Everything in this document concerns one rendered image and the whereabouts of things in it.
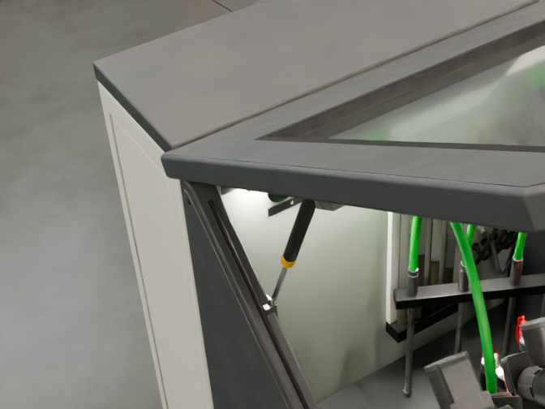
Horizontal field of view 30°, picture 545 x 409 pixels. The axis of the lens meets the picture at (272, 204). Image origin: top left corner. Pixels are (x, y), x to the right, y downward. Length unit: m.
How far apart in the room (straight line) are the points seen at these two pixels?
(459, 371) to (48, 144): 3.04
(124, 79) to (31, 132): 2.61
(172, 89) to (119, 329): 1.80
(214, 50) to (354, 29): 0.23
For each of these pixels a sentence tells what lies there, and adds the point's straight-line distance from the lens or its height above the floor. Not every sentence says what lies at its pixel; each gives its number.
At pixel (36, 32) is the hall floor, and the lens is 4.88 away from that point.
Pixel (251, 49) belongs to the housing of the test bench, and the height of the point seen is 1.50.
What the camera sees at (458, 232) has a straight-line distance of 1.41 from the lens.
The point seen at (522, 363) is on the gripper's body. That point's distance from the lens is 1.55.
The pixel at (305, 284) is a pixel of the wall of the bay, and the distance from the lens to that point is 1.71.
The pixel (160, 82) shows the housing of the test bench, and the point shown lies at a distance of 1.59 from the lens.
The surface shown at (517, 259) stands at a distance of 1.76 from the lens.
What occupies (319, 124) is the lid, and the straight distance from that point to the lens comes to 1.34.
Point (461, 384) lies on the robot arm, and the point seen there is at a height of 1.41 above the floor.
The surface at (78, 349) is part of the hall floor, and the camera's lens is 3.26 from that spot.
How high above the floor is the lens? 2.36
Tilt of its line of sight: 40 degrees down
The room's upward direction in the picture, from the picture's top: 4 degrees counter-clockwise
